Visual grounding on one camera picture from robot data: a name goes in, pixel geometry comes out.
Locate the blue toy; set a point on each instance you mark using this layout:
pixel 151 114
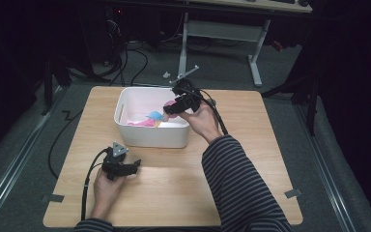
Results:
pixel 155 115

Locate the person's left hand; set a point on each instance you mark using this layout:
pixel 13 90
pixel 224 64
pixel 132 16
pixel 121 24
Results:
pixel 107 191

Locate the small white floor object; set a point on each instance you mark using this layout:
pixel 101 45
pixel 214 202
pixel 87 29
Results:
pixel 166 75

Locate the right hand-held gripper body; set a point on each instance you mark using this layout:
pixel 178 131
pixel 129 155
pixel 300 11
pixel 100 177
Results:
pixel 186 98

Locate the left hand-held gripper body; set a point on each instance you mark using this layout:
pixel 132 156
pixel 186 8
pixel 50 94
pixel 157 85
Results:
pixel 114 161

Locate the round pink toy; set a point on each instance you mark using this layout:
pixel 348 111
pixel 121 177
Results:
pixel 169 103

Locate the grey tape piece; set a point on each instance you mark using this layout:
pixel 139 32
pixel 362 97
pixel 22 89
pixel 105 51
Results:
pixel 55 198
pixel 293 193

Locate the white plastic bin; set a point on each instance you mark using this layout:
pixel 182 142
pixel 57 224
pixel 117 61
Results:
pixel 151 137

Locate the white-legged desk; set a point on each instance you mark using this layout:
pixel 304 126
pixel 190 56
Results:
pixel 225 30

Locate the dark computer tower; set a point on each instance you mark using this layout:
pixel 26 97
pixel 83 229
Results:
pixel 115 29

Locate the person's right hand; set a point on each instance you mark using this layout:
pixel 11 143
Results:
pixel 203 121

